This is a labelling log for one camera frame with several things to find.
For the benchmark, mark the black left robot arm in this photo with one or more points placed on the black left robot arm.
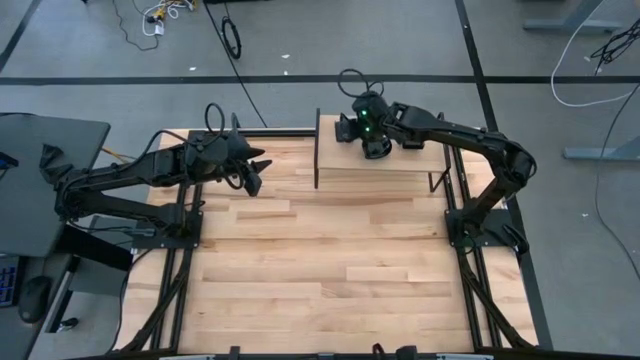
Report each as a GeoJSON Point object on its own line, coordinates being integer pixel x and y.
{"type": "Point", "coordinates": [125, 175]}

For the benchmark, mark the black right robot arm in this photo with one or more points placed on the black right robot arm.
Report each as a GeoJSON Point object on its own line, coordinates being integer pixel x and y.
{"type": "Point", "coordinates": [450, 132]}

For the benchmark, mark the black computer mouse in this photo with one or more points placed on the black computer mouse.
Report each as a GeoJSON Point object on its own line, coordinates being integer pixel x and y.
{"type": "Point", "coordinates": [34, 298]}

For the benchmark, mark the black crumpled object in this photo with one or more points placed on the black crumpled object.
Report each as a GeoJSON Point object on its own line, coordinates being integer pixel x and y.
{"type": "Point", "coordinates": [50, 152]}
{"type": "Point", "coordinates": [50, 173]}

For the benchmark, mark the black keyboard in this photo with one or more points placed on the black keyboard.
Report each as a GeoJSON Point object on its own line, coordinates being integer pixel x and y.
{"type": "Point", "coordinates": [6, 285]}

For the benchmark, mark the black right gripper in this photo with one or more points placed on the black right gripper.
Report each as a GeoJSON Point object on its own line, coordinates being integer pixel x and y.
{"type": "Point", "coordinates": [346, 128]}

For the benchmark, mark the black side desk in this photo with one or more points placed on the black side desk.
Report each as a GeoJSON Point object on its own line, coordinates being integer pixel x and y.
{"type": "Point", "coordinates": [30, 210]}

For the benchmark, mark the black square mini plate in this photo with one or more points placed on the black square mini plate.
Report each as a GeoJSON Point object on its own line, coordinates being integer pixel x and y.
{"type": "Point", "coordinates": [414, 145]}

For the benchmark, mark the wooden shelf with black legs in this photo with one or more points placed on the wooden shelf with black legs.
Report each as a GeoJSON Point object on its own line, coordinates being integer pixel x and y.
{"type": "Point", "coordinates": [340, 160]}

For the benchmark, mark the grey table base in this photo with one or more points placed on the grey table base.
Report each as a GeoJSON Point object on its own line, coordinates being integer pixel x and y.
{"type": "Point", "coordinates": [565, 23]}
{"type": "Point", "coordinates": [600, 152]}

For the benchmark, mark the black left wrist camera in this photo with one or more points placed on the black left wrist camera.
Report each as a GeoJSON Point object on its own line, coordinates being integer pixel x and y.
{"type": "Point", "coordinates": [253, 184]}

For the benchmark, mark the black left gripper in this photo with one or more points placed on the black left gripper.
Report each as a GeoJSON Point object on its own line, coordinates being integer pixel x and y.
{"type": "Point", "coordinates": [220, 157]}

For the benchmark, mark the grey desk base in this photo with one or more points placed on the grey desk base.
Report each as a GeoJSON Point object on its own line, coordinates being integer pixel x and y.
{"type": "Point", "coordinates": [105, 240]}

